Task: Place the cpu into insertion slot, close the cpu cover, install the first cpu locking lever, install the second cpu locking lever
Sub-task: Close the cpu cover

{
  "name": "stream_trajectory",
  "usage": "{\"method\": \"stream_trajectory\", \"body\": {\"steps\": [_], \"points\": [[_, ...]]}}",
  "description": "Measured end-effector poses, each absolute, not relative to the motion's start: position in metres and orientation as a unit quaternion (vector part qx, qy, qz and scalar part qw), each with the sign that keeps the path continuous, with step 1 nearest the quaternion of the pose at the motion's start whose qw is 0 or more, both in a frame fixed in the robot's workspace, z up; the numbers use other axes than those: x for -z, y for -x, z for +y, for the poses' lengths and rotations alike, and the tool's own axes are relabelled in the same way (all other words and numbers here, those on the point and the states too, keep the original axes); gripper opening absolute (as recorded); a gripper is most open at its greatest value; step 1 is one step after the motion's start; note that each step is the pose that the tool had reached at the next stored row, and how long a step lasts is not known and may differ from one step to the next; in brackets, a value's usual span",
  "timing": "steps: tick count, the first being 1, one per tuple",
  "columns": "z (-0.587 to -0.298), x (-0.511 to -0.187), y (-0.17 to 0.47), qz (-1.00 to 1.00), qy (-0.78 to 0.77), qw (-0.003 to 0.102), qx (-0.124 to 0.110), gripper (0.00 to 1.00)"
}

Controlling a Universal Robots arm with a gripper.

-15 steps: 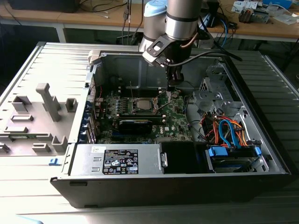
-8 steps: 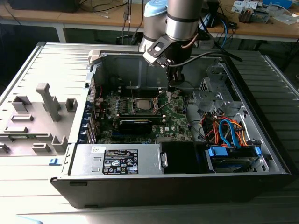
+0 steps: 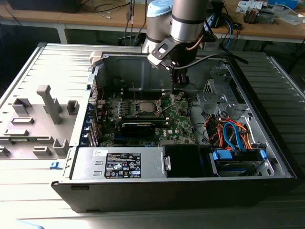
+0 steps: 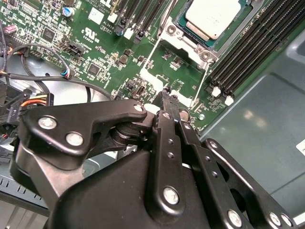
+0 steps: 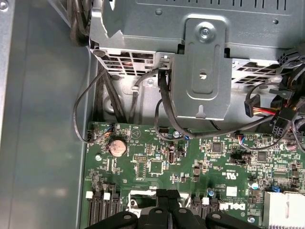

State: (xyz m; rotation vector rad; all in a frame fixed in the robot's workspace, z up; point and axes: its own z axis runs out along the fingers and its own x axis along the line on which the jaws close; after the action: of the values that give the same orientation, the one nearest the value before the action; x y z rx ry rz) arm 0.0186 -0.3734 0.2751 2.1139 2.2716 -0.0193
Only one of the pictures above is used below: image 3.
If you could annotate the grey parts rack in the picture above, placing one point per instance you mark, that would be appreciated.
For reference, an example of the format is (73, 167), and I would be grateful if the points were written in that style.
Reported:
(35, 112)

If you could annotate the wooden desk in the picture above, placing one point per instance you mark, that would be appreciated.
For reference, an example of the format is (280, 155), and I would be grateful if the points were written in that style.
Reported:
(71, 20)
(267, 29)

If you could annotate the grey green electronic module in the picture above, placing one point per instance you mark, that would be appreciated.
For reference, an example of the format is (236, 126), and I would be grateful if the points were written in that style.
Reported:
(264, 16)

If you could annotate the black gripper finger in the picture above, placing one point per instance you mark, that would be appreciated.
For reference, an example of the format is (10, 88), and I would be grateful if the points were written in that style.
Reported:
(175, 78)
(184, 80)

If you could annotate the silver metal drive cage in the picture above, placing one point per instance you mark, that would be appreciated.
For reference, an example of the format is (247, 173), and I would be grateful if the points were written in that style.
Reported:
(215, 99)

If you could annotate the grey power supply unit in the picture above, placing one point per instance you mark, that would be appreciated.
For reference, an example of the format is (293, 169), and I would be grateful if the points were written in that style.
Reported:
(90, 164)

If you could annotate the black graphics card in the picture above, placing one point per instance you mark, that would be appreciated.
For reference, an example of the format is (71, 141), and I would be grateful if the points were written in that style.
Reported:
(138, 130)

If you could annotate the round coin cell battery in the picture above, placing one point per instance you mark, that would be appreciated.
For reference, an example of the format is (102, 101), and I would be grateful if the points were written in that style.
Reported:
(178, 96)

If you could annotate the silver topped CPU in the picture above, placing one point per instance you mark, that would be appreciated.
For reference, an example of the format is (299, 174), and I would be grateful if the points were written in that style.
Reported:
(146, 107)

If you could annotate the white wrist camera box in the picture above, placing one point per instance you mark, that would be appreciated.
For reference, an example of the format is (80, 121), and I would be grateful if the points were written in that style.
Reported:
(155, 59)

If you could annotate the dark CPU cooler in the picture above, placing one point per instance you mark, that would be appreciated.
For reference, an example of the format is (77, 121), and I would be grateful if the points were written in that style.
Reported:
(250, 16)

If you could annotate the beige plastic block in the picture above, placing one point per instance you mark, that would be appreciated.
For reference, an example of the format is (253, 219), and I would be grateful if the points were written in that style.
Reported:
(96, 59)

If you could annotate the CPU socket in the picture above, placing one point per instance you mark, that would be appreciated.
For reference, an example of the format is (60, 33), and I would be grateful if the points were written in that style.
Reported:
(137, 112)

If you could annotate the hard disk in blue carrier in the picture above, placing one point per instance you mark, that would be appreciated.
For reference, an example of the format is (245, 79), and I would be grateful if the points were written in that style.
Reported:
(234, 168)

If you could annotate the green motherboard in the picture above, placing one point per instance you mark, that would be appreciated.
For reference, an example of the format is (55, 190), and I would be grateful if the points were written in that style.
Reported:
(176, 119)

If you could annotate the black box device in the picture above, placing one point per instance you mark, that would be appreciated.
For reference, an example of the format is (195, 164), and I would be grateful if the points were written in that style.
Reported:
(43, 6)

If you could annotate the small blue plastic bracket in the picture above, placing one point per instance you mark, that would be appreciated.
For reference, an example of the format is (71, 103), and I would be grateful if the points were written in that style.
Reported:
(53, 164)

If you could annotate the green RAM stick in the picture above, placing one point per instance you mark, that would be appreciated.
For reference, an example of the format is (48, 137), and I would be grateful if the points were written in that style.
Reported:
(31, 139)

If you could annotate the black RAM slot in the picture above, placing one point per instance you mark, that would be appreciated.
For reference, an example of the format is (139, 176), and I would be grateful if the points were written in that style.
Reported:
(128, 93)
(128, 97)
(143, 120)
(143, 117)

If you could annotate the black open PC case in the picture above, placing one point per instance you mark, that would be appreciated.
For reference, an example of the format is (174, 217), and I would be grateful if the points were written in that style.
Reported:
(166, 195)

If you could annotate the black monitor stand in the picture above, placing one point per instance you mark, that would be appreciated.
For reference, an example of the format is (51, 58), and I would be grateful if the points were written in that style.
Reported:
(219, 14)

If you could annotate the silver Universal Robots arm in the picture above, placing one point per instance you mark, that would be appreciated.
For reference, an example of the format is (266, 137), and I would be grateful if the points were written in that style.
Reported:
(188, 21)

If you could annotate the blue cardboard box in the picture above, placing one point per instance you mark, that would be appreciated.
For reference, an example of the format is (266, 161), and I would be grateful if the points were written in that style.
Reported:
(283, 3)

